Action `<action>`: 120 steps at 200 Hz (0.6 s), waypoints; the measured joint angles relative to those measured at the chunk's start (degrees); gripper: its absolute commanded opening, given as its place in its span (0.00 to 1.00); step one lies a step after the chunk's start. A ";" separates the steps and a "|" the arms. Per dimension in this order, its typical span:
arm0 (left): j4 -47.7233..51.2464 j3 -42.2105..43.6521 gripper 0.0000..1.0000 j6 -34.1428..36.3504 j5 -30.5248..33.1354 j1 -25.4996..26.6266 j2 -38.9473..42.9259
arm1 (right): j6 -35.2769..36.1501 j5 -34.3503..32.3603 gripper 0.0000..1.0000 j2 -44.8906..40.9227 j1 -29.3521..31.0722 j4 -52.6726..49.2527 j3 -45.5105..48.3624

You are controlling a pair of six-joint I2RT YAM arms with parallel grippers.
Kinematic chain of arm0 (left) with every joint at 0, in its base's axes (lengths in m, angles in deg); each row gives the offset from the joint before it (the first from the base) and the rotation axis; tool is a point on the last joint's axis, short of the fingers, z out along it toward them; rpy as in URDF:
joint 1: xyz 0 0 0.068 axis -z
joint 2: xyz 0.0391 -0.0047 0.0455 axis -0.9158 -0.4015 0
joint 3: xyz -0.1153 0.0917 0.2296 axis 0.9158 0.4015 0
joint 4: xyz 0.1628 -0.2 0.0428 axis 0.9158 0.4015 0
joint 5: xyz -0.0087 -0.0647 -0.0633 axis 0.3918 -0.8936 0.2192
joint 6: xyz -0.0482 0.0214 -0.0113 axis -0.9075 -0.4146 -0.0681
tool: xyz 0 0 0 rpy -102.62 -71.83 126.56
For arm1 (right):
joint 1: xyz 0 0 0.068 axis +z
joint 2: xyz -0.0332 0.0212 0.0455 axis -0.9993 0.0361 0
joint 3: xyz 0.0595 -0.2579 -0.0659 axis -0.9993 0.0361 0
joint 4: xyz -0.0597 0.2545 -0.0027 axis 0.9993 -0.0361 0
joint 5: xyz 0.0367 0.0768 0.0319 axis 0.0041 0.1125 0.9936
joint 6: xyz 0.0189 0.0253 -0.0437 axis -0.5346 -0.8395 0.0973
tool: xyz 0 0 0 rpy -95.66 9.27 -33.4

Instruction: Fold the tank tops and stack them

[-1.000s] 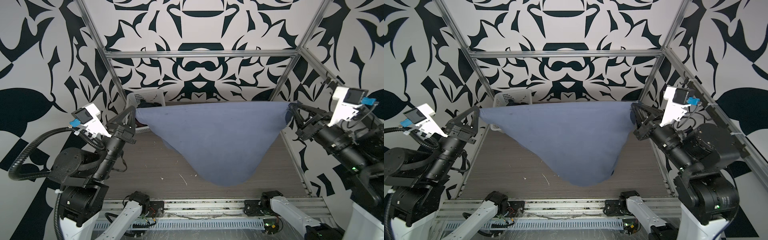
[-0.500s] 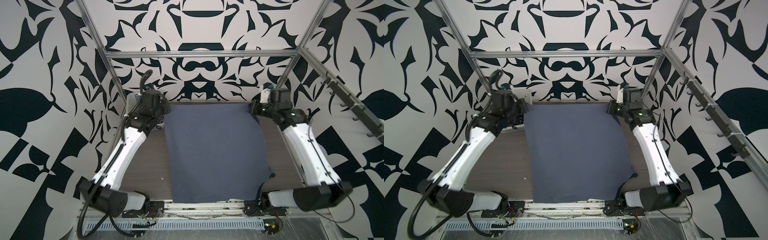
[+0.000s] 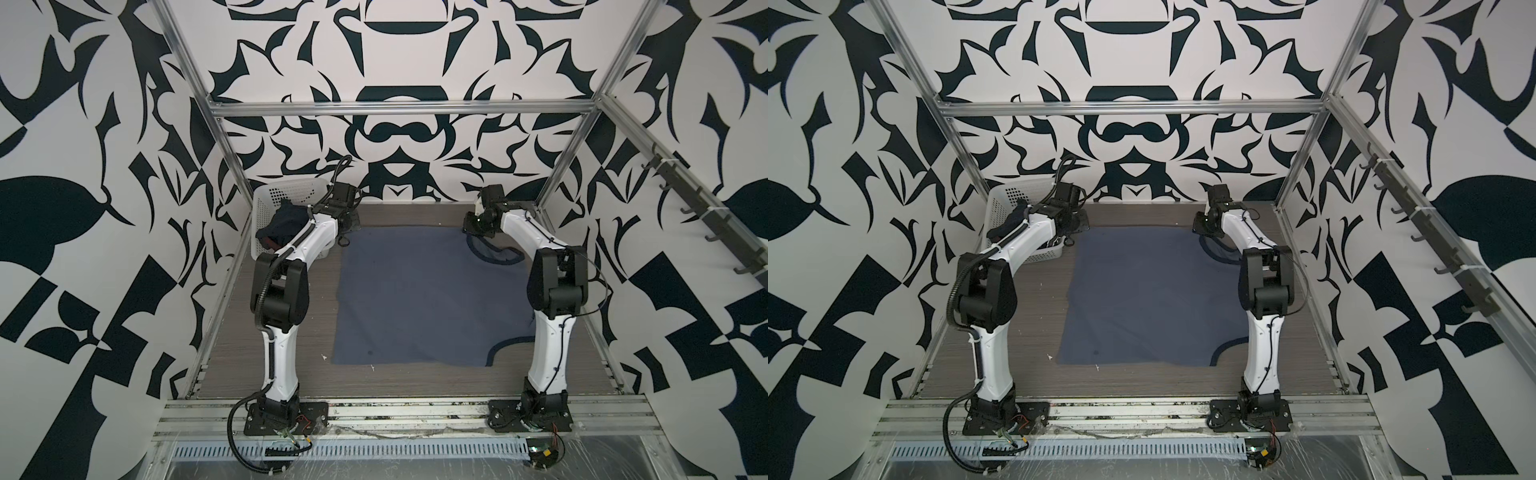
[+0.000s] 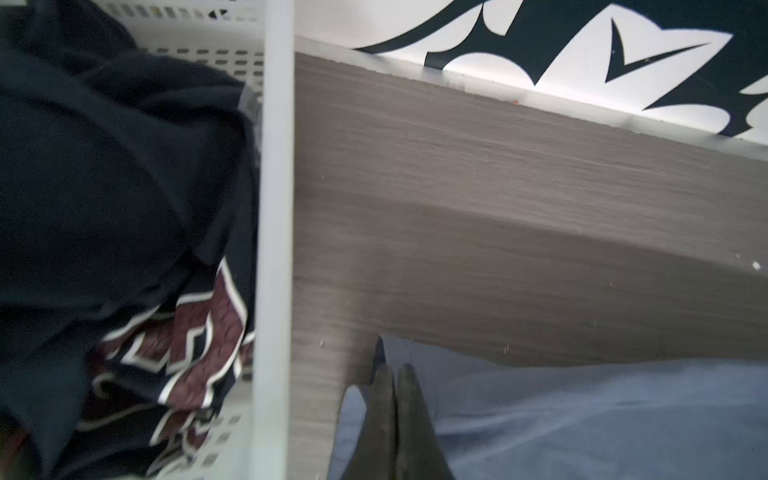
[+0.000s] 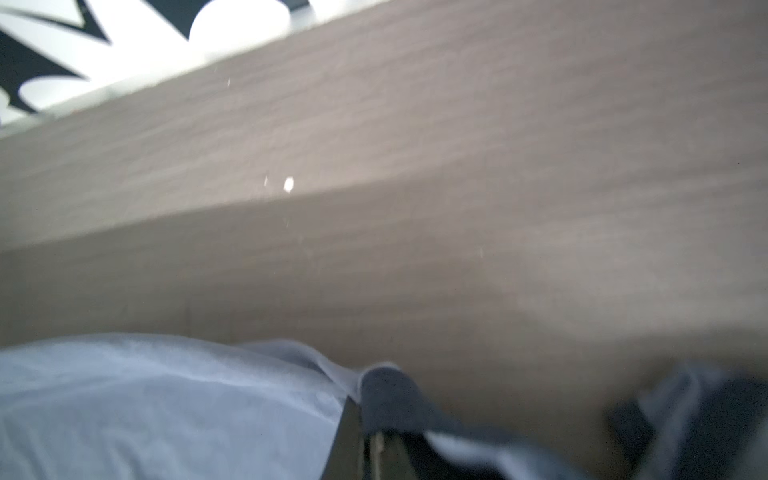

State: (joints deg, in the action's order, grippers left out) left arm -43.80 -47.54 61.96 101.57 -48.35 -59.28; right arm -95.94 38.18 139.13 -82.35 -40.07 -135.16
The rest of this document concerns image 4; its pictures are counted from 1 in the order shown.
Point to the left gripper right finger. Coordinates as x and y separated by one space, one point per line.
418 454

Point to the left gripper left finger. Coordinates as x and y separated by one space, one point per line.
374 456

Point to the blue-grey tank top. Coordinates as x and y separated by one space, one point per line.
679 419

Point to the white plastic laundry basket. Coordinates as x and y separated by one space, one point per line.
254 41

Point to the maroon tank top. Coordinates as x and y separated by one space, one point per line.
159 382

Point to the dark navy tank top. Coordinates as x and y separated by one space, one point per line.
122 175

